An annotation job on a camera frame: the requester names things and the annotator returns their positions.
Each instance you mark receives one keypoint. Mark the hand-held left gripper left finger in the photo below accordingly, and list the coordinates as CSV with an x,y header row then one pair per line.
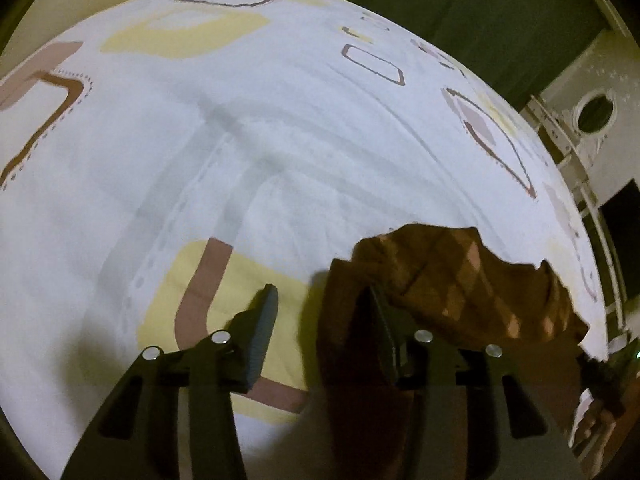
x,y
260,330

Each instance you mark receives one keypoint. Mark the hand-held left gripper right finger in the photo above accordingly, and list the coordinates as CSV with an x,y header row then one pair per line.
x,y
386,322

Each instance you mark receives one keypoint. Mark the brown plaid small garment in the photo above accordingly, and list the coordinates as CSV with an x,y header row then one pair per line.
x,y
450,280

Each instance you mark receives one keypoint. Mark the person's right hand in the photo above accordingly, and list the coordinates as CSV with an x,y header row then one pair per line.
x,y
592,422

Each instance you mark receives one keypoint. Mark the black flat television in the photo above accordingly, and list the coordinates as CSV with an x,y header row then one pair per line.
x,y
625,230

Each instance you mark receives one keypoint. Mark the white patterned bed sheet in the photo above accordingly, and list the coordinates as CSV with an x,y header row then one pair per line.
x,y
275,135

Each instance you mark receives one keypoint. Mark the white dresser with oval mirror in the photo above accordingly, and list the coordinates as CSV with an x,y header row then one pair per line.
x,y
565,125

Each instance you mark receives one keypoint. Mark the dark green curtain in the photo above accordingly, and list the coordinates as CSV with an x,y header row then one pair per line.
x,y
475,10

